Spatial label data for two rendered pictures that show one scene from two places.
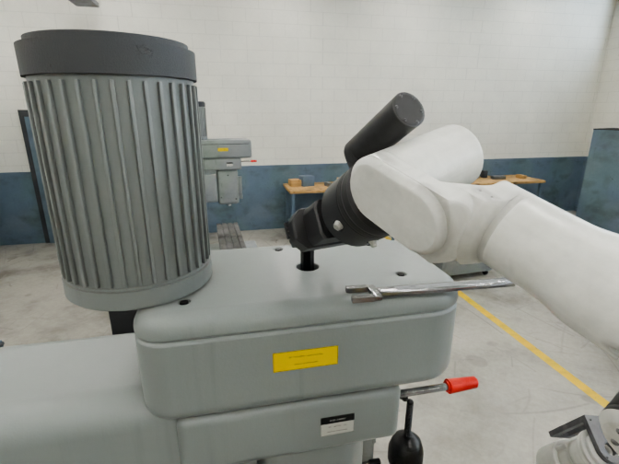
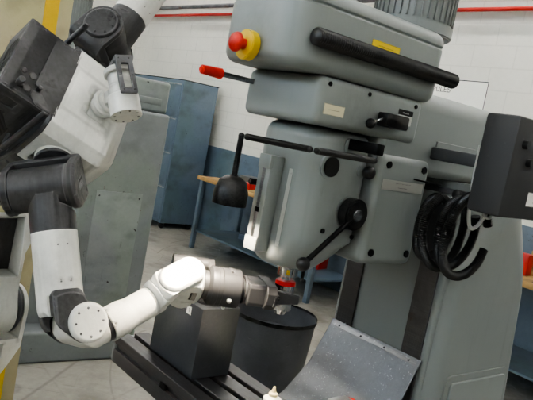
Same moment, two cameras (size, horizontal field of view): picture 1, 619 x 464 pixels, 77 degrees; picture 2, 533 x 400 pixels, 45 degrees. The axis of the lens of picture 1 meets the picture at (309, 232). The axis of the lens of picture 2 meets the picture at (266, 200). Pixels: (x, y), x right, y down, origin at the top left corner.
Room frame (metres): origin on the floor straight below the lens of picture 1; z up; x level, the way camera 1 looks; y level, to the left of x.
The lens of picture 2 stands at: (1.85, -0.77, 1.61)
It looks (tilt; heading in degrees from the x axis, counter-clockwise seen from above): 6 degrees down; 152
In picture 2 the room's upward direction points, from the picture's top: 11 degrees clockwise
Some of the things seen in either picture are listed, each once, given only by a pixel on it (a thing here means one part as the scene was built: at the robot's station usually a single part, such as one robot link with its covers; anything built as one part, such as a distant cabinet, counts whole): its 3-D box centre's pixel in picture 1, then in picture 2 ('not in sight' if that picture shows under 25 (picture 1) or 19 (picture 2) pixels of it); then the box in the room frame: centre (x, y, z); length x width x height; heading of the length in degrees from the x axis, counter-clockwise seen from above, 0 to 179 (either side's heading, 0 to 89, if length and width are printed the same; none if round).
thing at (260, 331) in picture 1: (298, 311); (336, 47); (0.58, 0.02, 1.81); 0.47 x 0.26 x 0.16; 102
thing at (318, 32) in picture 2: not in sight; (390, 60); (0.72, 0.07, 1.79); 0.45 x 0.04 x 0.04; 102
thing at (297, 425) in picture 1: (284, 378); (334, 106); (0.58, 0.04, 1.68); 0.34 x 0.24 x 0.10; 102
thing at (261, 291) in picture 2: not in sight; (245, 290); (0.57, -0.09, 1.23); 0.13 x 0.12 x 0.10; 167
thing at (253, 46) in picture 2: not in sight; (247, 44); (0.64, -0.22, 1.76); 0.06 x 0.02 x 0.06; 12
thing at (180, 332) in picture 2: not in sight; (193, 325); (0.28, -0.07, 1.04); 0.22 x 0.12 x 0.20; 12
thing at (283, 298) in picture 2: not in sight; (286, 298); (0.62, 0.00, 1.23); 0.06 x 0.02 x 0.03; 77
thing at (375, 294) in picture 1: (433, 287); not in sight; (0.50, -0.17, 1.89); 0.24 x 0.04 x 0.01; 100
